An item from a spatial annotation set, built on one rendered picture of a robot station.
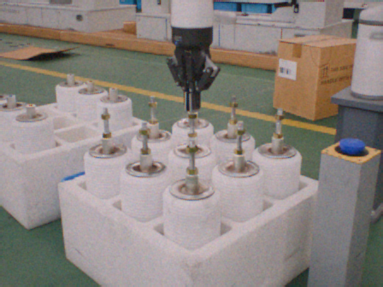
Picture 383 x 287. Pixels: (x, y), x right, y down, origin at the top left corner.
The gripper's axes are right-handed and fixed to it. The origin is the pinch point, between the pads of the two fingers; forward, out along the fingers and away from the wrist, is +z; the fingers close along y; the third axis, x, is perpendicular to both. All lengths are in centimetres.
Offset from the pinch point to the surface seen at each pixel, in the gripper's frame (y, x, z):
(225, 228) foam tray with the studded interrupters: 15.3, -6.0, 18.3
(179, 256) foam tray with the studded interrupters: 17.4, -18.2, 17.4
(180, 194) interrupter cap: 12.8, -13.9, 10.0
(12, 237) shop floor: -34, -26, 35
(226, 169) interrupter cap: 11.0, -1.5, 10.0
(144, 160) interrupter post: 1.4, -12.5, 8.1
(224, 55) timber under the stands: -145, 157, 30
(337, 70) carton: -36, 112, 16
